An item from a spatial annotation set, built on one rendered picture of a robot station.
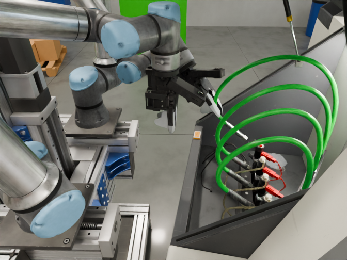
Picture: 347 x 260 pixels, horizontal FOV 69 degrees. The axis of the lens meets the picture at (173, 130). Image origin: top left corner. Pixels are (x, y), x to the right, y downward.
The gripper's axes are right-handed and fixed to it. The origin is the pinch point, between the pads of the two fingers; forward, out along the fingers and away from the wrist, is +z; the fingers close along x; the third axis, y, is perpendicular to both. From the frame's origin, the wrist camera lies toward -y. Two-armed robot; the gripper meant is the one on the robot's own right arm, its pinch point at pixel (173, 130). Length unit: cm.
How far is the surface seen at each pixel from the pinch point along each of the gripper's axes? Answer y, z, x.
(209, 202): -13.7, 38.6, -5.8
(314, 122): -36.3, -10.4, 4.7
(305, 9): -212, 81, -697
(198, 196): -9.0, 38.6, -8.4
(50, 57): 267, 101, -308
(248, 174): -26.7, 23.6, -9.4
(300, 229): -30.8, -0.3, 29.1
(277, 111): -27.1, -12.3, 4.6
